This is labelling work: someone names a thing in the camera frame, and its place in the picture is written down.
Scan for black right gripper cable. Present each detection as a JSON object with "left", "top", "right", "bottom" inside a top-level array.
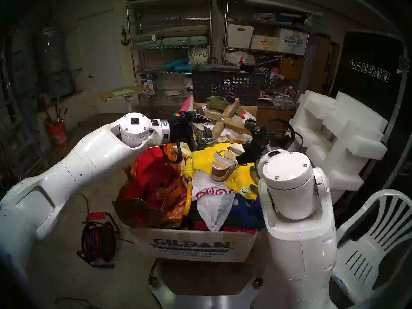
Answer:
[{"left": 264, "top": 118, "right": 304, "bottom": 153}]

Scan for small Gildan cardboard box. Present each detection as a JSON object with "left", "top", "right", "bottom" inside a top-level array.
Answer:
[{"left": 277, "top": 28, "right": 309, "bottom": 56}]

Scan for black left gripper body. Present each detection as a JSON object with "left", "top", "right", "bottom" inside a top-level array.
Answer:
[{"left": 169, "top": 111, "right": 197, "bottom": 151}]

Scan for dark blue fabric bag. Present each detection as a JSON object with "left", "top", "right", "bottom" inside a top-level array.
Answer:
[{"left": 188, "top": 193, "right": 267, "bottom": 230}]

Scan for beige green work glove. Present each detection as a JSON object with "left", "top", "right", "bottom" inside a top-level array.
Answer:
[{"left": 249, "top": 165, "right": 260, "bottom": 195}]

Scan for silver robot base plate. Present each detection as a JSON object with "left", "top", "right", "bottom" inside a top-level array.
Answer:
[{"left": 148, "top": 276, "right": 264, "bottom": 309}]

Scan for white door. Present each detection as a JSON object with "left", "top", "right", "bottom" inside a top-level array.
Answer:
[{"left": 78, "top": 10, "right": 127, "bottom": 114}]

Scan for chrome wire shelf with boxes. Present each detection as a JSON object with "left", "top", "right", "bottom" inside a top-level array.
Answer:
[{"left": 223, "top": 1, "right": 311, "bottom": 93}]

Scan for chrome wire shelf with cushions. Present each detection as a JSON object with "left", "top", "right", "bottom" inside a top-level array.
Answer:
[{"left": 126, "top": 0, "right": 213, "bottom": 119}]

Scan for grey water heater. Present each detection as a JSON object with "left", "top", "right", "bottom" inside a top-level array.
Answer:
[{"left": 40, "top": 25, "right": 74, "bottom": 98}]

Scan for black plastic mesh basket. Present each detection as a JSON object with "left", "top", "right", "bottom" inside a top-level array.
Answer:
[{"left": 192, "top": 64, "right": 266, "bottom": 106}]

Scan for black flight case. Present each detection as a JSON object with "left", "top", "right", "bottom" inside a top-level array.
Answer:
[{"left": 328, "top": 30, "right": 412, "bottom": 215}]

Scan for white storage bin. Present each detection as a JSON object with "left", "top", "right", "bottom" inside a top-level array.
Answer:
[{"left": 227, "top": 24, "right": 254, "bottom": 49}]

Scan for orange bucket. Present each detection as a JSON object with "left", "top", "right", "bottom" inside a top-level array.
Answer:
[{"left": 48, "top": 123, "right": 68, "bottom": 148}]

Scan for red orange patterned bag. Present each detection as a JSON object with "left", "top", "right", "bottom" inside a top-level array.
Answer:
[{"left": 112, "top": 146, "right": 189, "bottom": 229}]

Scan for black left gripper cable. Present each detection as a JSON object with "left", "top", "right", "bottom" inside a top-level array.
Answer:
[{"left": 160, "top": 141, "right": 183, "bottom": 164}]

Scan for white red-print plastic bag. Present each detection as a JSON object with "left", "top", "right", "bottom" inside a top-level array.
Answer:
[{"left": 192, "top": 169, "right": 237, "bottom": 232}]

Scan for yellow curved handle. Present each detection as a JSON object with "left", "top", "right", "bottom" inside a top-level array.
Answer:
[{"left": 183, "top": 181, "right": 192, "bottom": 216}]

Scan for red fabric item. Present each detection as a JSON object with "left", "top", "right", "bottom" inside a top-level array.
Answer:
[{"left": 193, "top": 221, "right": 257, "bottom": 235}]

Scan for turquoise folded cushion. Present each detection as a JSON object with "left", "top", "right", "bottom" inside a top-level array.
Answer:
[{"left": 162, "top": 57, "right": 190, "bottom": 71}]

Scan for green knit gloves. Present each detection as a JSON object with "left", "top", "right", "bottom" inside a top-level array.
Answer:
[{"left": 206, "top": 95, "right": 243, "bottom": 116}]

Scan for tan wooden board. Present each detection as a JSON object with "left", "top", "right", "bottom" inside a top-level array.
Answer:
[{"left": 309, "top": 36, "right": 332, "bottom": 93}]

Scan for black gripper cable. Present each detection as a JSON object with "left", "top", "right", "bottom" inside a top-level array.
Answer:
[
  {"left": 264, "top": 118, "right": 304, "bottom": 153},
  {"left": 160, "top": 141, "right": 183, "bottom": 164}
]

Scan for HOPE text pillow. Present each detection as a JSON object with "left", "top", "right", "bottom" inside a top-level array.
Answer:
[{"left": 188, "top": 48, "right": 210, "bottom": 66}]

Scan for white stand cardboard-top table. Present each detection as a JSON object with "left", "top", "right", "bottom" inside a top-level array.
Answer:
[{"left": 98, "top": 85, "right": 152, "bottom": 114}]

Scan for large Gildan cardboard box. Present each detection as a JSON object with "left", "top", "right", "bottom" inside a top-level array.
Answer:
[{"left": 124, "top": 223, "right": 258, "bottom": 263}]

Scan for teal seat cushion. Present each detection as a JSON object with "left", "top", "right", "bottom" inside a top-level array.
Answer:
[{"left": 133, "top": 36, "right": 209, "bottom": 48}]

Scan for large brown box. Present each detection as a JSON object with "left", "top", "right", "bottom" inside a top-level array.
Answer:
[{"left": 256, "top": 104, "right": 296, "bottom": 134}]

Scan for red black cable reel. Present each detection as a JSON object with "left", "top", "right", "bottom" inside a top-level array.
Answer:
[{"left": 77, "top": 212, "right": 120, "bottom": 269}]

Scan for white foam packing block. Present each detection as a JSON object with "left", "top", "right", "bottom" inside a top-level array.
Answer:
[{"left": 289, "top": 89, "right": 388, "bottom": 204}]

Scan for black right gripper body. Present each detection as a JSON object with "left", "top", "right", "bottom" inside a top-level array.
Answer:
[{"left": 237, "top": 125, "right": 274, "bottom": 165}]

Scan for wooden cross caster dolly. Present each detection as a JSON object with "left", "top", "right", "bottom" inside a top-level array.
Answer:
[{"left": 196, "top": 98, "right": 256, "bottom": 138}]

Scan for blue white product box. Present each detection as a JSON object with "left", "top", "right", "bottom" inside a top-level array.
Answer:
[{"left": 141, "top": 73, "right": 159, "bottom": 95}]

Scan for white plastic chair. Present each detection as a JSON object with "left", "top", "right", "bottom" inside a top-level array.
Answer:
[{"left": 333, "top": 189, "right": 412, "bottom": 307}]

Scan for pink white plastic bag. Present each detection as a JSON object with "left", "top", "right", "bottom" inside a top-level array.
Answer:
[{"left": 225, "top": 51, "right": 256, "bottom": 66}]

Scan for small labelled cardboard box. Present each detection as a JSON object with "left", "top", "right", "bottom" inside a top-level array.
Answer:
[{"left": 250, "top": 34, "right": 280, "bottom": 51}]

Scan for beige seat cushion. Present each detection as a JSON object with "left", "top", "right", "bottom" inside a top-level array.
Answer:
[
  {"left": 131, "top": 31, "right": 163, "bottom": 44},
  {"left": 161, "top": 25, "right": 208, "bottom": 38}
]

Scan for brown cardboard box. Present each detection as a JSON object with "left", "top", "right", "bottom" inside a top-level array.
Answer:
[{"left": 279, "top": 57, "right": 304, "bottom": 80}]

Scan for white strap wedge sandal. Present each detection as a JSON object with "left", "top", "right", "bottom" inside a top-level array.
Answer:
[{"left": 211, "top": 147, "right": 246, "bottom": 183}]

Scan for crumpled clear plastic bag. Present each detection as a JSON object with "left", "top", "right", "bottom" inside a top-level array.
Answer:
[{"left": 269, "top": 94, "right": 296, "bottom": 108}]

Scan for black floor cable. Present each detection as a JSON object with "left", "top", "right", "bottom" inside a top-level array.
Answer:
[{"left": 55, "top": 297, "right": 92, "bottom": 309}]

